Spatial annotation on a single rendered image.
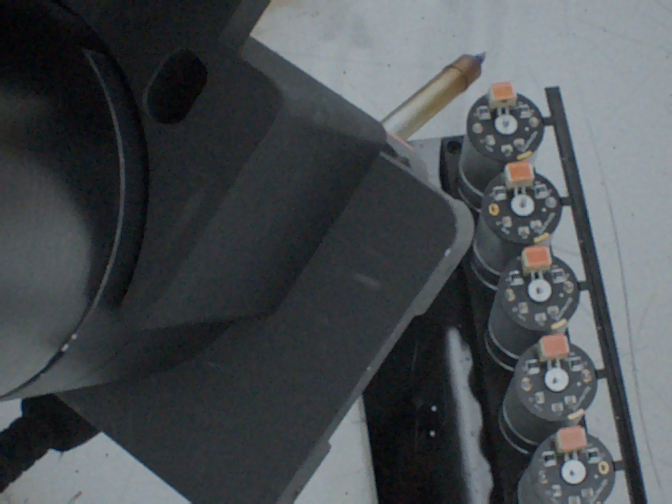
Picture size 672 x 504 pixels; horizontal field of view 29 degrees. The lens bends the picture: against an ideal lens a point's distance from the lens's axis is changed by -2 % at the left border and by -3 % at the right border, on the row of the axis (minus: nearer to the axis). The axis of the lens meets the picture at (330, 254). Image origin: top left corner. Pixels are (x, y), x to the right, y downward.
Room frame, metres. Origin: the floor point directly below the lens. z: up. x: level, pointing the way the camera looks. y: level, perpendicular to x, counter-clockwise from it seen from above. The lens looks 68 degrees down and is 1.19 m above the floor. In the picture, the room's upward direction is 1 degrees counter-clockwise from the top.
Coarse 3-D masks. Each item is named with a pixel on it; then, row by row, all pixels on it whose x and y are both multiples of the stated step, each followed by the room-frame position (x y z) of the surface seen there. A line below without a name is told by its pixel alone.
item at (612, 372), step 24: (552, 96) 0.20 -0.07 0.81; (552, 120) 0.20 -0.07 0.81; (576, 168) 0.18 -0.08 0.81; (576, 192) 0.17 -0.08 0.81; (576, 216) 0.16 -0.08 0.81; (600, 288) 0.14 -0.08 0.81; (600, 312) 0.13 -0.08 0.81; (600, 336) 0.12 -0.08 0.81; (624, 384) 0.11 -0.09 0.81; (624, 408) 0.10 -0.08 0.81; (624, 432) 0.09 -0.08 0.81; (624, 456) 0.09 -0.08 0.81
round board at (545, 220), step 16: (496, 176) 0.18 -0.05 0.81; (544, 176) 0.18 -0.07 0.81; (496, 192) 0.17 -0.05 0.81; (512, 192) 0.17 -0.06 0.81; (528, 192) 0.17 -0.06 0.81; (544, 192) 0.17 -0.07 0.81; (496, 208) 0.17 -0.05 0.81; (544, 208) 0.17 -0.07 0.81; (560, 208) 0.17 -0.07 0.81; (496, 224) 0.16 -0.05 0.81; (512, 224) 0.16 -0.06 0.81; (528, 224) 0.16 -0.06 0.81; (544, 224) 0.16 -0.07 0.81; (512, 240) 0.16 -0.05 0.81; (528, 240) 0.16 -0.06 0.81
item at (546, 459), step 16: (544, 448) 0.09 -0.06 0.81; (592, 448) 0.09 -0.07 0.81; (544, 464) 0.09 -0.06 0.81; (560, 464) 0.09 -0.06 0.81; (592, 464) 0.09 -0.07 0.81; (608, 464) 0.08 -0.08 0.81; (560, 480) 0.08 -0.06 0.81; (592, 480) 0.08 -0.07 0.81; (608, 480) 0.08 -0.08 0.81; (544, 496) 0.08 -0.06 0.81; (560, 496) 0.08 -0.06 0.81; (576, 496) 0.08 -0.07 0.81; (592, 496) 0.08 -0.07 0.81; (608, 496) 0.08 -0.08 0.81
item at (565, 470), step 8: (568, 464) 0.09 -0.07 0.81; (576, 464) 0.09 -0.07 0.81; (528, 472) 0.09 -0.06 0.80; (560, 472) 0.08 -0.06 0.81; (568, 472) 0.08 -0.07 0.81; (584, 472) 0.08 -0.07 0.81; (520, 480) 0.09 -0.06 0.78; (528, 480) 0.08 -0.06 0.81; (568, 480) 0.08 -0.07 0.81; (576, 480) 0.08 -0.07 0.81; (520, 488) 0.08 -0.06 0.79; (528, 488) 0.08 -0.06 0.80; (512, 496) 0.09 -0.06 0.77; (520, 496) 0.08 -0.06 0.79; (528, 496) 0.08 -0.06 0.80; (536, 496) 0.08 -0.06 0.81
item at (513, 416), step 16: (512, 384) 0.11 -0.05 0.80; (544, 384) 0.11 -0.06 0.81; (560, 384) 0.11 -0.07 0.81; (512, 400) 0.11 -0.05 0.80; (512, 416) 0.11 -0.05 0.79; (528, 416) 0.10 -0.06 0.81; (512, 432) 0.10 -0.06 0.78; (528, 432) 0.10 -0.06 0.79; (544, 432) 0.10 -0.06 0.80; (528, 448) 0.10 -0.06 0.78
